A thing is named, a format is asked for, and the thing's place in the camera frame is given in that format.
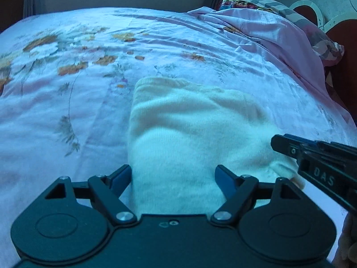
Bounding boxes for white knit sweater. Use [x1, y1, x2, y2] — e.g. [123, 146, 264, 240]
[127, 77, 306, 215]

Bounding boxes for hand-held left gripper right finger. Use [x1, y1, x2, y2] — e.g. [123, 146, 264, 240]
[210, 165, 303, 227]

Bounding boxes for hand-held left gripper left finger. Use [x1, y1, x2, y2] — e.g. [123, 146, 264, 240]
[45, 164, 138, 226]

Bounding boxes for person's right hand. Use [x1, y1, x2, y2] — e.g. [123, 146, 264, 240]
[333, 214, 357, 268]

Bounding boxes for pink quilt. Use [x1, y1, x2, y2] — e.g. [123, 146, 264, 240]
[187, 6, 349, 109]

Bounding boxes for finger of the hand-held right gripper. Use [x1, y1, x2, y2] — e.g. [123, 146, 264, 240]
[270, 134, 305, 161]

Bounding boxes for floral embroidered bedsheet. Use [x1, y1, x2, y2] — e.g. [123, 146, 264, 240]
[0, 7, 357, 268]

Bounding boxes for floral patterned pillow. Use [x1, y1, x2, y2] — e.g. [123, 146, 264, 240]
[218, 0, 345, 67]

